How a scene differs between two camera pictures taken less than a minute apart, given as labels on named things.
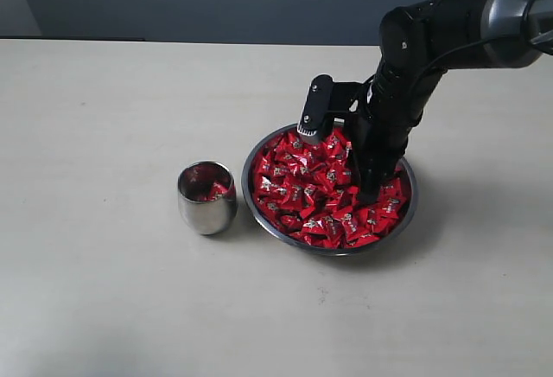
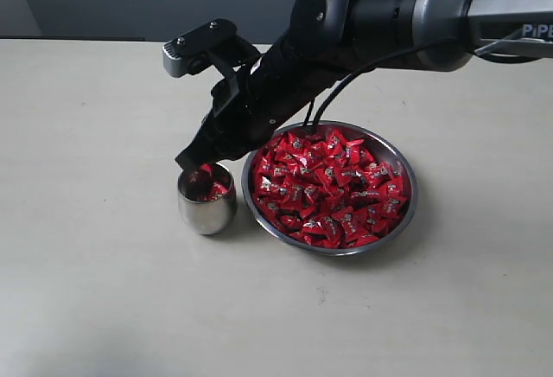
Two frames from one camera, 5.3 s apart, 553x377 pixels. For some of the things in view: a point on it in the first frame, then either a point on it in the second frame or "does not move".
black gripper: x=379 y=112 to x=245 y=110
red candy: x=270 y=186 does not move
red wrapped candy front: x=324 y=231 does not move
